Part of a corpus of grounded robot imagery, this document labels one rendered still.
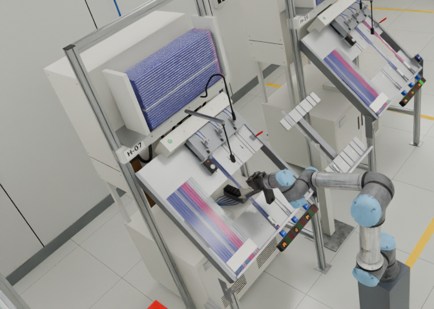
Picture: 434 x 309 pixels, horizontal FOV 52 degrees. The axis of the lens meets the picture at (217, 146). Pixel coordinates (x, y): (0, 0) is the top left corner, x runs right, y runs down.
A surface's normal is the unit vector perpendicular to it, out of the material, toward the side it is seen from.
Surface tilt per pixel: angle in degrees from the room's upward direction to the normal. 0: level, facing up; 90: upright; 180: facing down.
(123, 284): 0
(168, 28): 90
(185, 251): 0
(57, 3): 90
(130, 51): 90
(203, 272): 90
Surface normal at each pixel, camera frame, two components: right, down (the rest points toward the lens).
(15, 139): 0.73, 0.25
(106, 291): -0.23, -0.78
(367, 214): -0.64, 0.47
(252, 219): 0.33, -0.39
